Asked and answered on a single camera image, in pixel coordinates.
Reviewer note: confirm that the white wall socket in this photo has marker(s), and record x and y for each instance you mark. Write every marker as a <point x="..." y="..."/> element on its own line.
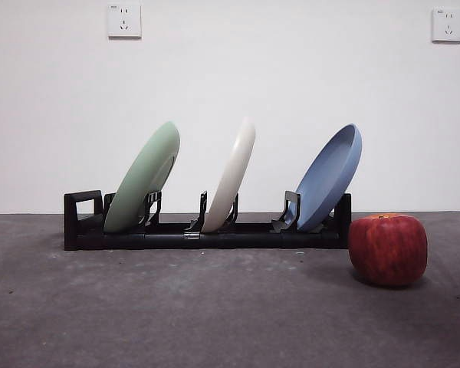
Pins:
<point x="124" y="21"/>
<point x="447" y="25"/>

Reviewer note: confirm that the black plate rack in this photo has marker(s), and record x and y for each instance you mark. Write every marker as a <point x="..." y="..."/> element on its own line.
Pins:
<point x="234" y="240"/>

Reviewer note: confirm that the red apple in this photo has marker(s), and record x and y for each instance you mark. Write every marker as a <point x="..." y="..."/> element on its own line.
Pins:
<point x="387" y="249"/>

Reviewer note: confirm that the white plate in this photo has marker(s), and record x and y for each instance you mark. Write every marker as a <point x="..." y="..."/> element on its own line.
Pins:
<point x="230" y="180"/>

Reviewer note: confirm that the green plate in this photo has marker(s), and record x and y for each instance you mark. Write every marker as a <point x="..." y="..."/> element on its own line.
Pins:
<point x="138" y="180"/>

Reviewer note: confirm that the blue plate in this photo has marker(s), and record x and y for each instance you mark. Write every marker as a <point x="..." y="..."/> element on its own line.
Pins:
<point x="326" y="180"/>

